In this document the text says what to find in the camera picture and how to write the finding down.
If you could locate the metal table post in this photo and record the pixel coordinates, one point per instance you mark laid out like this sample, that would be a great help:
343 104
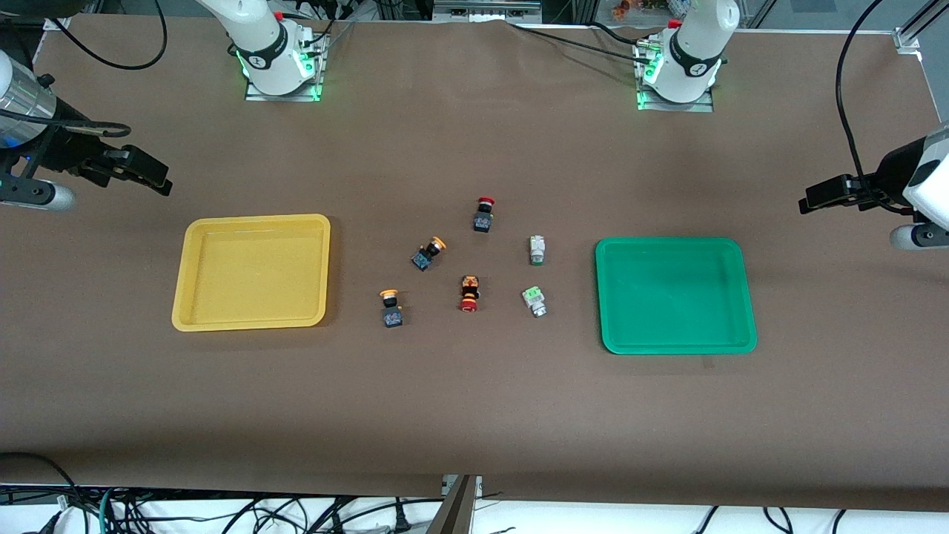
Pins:
454 508

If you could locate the green plastic tray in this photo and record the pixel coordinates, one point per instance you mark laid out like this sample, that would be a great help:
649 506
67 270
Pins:
675 297

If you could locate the red button black body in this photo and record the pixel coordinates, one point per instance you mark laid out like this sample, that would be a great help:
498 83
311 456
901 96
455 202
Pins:
483 215

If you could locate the yellow mushroom push button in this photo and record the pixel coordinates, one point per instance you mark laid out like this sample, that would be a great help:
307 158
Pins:
428 254
391 308

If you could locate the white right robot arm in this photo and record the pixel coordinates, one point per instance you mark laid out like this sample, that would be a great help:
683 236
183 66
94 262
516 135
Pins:
259 37

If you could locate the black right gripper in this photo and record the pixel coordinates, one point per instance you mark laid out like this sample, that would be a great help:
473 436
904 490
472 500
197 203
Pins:
65 150

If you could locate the aluminium frame profile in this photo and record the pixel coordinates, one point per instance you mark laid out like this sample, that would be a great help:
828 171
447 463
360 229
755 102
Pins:
916 33

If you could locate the green push button white body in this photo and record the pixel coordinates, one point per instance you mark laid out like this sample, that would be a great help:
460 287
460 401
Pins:
537 249
534 301

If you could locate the red button orange body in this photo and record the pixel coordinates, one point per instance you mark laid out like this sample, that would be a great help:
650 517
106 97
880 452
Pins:
468 294

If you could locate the brown table mat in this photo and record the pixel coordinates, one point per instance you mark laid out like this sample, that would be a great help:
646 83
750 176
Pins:
474 400

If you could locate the grey metal box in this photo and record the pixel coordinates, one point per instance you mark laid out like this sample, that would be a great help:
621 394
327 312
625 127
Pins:
485 9

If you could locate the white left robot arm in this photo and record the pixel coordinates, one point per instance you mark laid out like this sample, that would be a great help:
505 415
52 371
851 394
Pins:
697 44

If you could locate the yellow plastic tray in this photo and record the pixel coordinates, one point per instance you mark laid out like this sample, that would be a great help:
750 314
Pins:
252 274

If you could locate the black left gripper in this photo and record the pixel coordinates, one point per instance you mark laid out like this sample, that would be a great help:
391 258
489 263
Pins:
887 177

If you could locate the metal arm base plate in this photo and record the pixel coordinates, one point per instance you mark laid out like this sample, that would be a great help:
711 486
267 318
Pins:
308 85
700 105

